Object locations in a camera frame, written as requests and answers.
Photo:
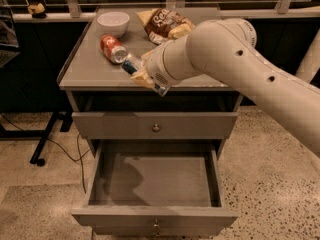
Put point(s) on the grey bottom drawer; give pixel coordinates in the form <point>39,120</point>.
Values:
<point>155,231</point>

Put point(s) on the red soda can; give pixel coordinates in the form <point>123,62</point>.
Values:
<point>114,51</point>

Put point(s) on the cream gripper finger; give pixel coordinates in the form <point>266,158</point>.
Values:
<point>141,78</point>
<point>146,56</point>

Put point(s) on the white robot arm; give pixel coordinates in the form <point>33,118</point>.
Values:
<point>225,51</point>

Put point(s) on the blue silver redbull can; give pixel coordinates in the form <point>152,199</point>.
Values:
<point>132,63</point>

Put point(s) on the brown yellow chip bag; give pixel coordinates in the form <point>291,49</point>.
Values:
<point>163,24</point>

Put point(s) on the grey open middle drawer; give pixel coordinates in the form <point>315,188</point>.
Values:
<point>155,183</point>

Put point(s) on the white diagonal post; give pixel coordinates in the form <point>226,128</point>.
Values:
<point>310,63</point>

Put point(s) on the black desk leg frame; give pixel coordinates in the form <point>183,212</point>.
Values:
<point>41,135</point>

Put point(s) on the small yellow object on ledge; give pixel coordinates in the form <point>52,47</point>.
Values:
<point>37,10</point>

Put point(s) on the grey top drawer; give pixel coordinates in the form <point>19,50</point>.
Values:
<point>155,125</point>

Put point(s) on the grey drawer cabinet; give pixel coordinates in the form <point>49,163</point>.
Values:
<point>93,84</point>

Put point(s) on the white bowl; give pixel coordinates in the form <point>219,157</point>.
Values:
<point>114,23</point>

